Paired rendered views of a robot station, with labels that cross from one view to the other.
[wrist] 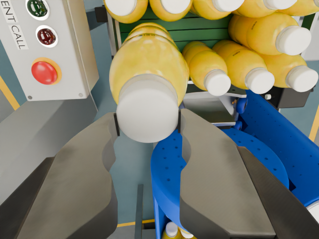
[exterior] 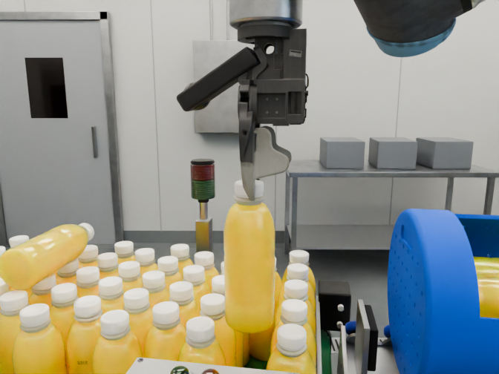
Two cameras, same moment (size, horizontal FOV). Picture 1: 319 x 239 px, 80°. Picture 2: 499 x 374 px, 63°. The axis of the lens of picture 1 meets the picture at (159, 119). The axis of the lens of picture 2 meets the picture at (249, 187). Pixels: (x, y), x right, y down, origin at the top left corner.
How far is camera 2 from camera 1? 0.55 m
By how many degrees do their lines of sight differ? 84
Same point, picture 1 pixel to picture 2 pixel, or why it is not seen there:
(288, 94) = (332, 290)
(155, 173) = (425, 315)
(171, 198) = (426, 266)
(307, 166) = not seen: hidden behind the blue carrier
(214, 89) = (300, 286)
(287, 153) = not seen: hidden behind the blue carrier
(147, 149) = not seen: outside the picture
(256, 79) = (293, 269)
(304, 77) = (295, 254)
